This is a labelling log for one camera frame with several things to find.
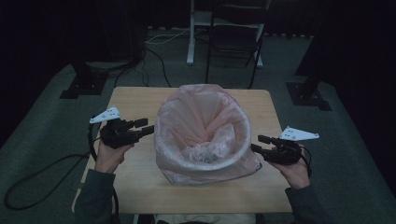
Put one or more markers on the black chair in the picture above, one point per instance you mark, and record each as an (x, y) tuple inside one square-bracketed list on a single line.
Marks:
[(233, 40)]

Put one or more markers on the bin with pink bag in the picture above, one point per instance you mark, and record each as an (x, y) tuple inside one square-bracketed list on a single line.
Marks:
[(193, 109)]

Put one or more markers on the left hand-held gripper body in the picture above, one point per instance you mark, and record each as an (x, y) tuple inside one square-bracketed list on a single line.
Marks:
[(116, 135)]

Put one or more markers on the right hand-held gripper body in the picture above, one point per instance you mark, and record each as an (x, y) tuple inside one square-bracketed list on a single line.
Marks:
[(285, 152)]

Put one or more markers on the black stand base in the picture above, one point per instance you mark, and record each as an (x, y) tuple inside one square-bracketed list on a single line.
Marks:
[(308, 96), (82, 87)]

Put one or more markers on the crumpled clear plastic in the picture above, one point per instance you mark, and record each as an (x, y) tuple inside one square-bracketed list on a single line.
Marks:
[(211, 149)]

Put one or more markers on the person's right hand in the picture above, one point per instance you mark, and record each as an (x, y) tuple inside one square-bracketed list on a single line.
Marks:
[(295, 174)]

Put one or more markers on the white desk frame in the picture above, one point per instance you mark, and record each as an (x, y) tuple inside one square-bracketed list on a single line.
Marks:
[(191, 37)]

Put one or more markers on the person's left hand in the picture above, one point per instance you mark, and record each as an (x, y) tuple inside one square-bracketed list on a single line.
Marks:
[(109, 158)]

